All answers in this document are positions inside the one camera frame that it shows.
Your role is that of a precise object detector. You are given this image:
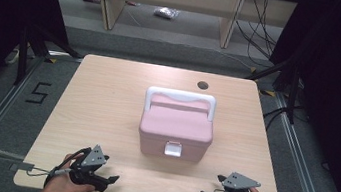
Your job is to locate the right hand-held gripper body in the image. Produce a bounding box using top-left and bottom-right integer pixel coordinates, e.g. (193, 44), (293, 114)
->
(215, 168), (263, 192)

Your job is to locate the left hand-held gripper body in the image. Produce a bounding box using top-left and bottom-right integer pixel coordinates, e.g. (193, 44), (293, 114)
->
(66, 141), (113, 190)

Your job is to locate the pink storage box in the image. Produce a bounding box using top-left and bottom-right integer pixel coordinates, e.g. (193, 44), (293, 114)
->
(134, 84), (220, 165)

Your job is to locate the person's left hand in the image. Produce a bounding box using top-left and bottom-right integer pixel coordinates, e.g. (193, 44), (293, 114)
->
(37, 148), (101, 192)

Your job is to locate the grey tape piece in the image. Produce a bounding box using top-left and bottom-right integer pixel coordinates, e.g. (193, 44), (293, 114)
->
(8, 159), (36, 176)

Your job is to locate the black metal stand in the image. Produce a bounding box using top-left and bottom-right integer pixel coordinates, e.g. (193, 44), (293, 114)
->
(12, 20), (87, 95)
(239, 51), (305, 126)

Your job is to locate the clear plastic bag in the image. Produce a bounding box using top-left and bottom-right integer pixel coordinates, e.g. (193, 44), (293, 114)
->
(152, 5), (182, 22)

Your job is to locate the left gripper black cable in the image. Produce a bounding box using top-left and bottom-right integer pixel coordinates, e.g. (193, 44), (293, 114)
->
(24, 138), (94, 192)

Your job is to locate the bundle of black floor cables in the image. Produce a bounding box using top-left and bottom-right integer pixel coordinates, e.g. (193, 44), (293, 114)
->
(229, 0), (285, 70)

